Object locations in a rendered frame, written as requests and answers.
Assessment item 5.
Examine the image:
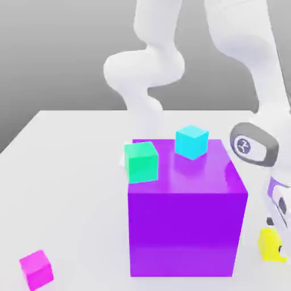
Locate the small magenta cube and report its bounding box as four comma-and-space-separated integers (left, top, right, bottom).
19, 249, 55, 291

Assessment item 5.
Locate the small green cube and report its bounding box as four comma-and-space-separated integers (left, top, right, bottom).
124, 141, 159, 184

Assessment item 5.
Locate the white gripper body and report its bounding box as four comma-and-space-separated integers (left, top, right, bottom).
273, 223, 291, 259

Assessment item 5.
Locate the small yellow cube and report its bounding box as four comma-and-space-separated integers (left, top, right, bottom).
257, 227, 288, 264

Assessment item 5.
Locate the small cyan cube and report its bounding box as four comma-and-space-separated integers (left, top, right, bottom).
174, 124, 210, 160

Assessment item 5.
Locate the large purple box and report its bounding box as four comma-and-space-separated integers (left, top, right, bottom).
127, 139, 249, 278

